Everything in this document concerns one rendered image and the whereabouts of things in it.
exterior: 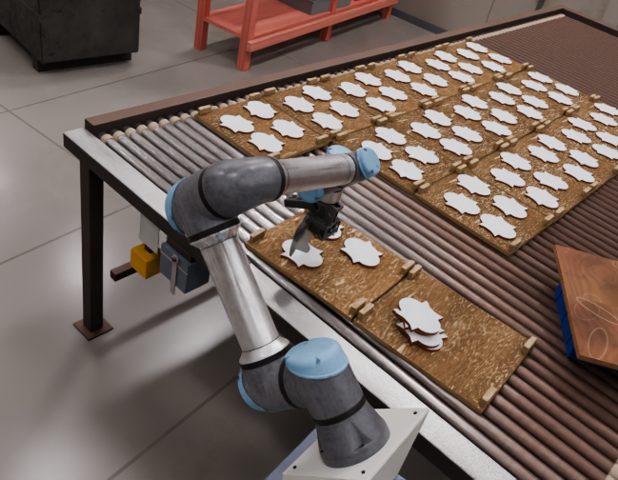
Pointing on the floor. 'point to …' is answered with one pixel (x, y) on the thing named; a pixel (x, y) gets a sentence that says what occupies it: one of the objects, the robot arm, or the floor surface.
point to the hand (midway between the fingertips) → (304, 246)
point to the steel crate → (70, 30)
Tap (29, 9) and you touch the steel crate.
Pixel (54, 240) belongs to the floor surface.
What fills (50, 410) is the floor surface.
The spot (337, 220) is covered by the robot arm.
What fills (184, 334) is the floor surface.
